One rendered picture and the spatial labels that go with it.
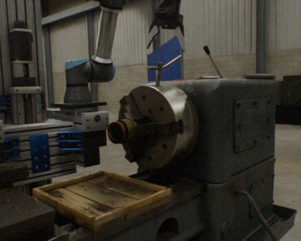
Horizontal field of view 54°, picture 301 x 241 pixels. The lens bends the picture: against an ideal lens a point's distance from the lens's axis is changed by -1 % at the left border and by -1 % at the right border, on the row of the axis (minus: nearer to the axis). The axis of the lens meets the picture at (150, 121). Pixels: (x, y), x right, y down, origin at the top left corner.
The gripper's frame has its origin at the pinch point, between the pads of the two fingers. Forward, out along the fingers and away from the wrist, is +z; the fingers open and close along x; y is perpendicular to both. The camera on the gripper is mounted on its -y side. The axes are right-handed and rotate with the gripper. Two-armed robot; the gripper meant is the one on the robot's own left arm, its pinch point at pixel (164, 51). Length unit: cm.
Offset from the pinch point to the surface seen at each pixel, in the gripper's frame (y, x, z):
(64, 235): -61, -4, 40
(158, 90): -9.2, -2.8, 13.4
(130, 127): -18.9, 2.4, 26.1
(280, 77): 1022, -56, 46
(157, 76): -4.6, 0.0, 9.3
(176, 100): -7.9, -9.1, 16.3
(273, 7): 1053, 7, -189
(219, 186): -2, -27, 46
